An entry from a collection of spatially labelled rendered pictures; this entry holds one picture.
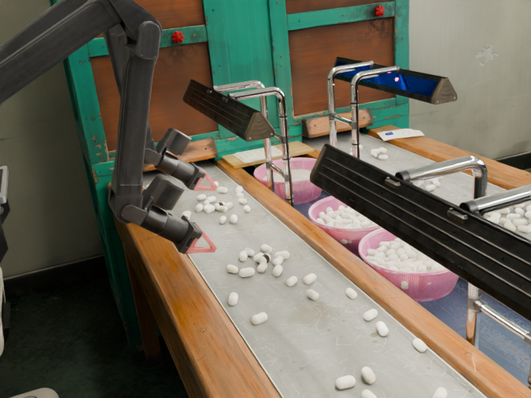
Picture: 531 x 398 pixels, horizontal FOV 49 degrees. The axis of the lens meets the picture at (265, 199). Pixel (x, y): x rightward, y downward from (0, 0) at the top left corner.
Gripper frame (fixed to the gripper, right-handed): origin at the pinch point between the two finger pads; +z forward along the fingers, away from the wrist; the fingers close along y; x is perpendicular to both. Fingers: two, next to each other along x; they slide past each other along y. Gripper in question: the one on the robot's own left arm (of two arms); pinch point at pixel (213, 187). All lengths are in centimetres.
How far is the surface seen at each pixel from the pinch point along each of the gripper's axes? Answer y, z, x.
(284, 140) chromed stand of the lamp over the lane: -9.9, 7.6, -23.3
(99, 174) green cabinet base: 46, -21, 21
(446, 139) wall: 126, 178, -81
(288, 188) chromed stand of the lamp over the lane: -10.0, 17.1, -11.7
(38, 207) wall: 128, -19, 65
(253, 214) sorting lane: -7.7, 12.4, 0.8
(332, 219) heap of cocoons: -23.0, 27.6, -10.7
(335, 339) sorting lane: -76, 5, 6
